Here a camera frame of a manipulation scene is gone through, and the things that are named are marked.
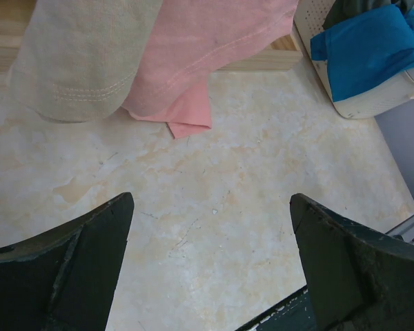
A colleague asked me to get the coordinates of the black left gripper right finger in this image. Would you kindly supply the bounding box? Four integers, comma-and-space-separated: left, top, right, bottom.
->
290, 194, 414, 330

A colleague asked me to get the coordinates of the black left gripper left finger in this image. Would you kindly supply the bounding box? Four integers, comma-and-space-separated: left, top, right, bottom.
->
0, 192, 135, 330

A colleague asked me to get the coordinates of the blue t-shirt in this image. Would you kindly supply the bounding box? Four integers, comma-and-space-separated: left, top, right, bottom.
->
310, 4, 414, 102

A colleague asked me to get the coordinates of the beige hanging t-shirt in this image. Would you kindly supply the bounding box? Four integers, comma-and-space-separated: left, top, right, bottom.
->
8, 1, 162, 123

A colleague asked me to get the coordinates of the grey shirt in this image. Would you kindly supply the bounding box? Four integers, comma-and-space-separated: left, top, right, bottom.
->
322, 0, 414, 30

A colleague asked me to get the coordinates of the pink hanging t-shirt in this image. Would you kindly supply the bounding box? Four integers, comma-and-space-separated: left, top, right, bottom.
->
122, 0, 298, 139

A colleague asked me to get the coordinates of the wooden clothes rack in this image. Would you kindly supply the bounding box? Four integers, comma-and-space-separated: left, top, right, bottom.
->
0, 1, 303, 74

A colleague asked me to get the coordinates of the white laundry basket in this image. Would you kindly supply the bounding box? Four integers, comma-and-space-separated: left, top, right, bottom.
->
294, 0, 414, 119

